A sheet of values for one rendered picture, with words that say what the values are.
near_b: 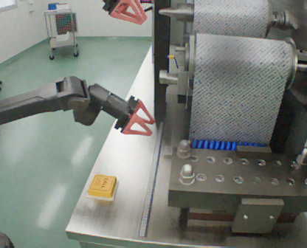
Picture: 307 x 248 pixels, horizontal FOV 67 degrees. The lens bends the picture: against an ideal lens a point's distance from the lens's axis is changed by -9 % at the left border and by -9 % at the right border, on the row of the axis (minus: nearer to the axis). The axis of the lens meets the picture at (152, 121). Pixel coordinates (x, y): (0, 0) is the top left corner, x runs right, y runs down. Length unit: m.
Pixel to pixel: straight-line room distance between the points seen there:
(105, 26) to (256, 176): 6.12
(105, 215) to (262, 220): 0.40
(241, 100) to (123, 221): 0.44
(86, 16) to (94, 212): 6.16
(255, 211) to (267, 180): 0.08
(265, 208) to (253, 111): 0.25
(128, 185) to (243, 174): 0.33
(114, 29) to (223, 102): 5.92
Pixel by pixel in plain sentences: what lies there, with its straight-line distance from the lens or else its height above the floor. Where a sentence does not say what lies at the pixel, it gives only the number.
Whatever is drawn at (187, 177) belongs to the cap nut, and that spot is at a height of 1.05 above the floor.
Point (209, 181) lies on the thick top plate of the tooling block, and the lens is 0.61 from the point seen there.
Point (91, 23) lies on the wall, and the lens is 6.65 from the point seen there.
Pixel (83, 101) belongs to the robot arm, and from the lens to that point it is 0.65.
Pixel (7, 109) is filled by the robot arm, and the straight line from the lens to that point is 0.68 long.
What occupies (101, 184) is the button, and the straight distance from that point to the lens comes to 0.75.
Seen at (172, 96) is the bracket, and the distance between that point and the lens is 0.74.
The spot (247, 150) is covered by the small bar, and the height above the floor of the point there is 1.05.
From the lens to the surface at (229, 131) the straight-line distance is 0.72.
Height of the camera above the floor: 1.45
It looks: 32 degrees down
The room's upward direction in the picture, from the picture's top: straight up
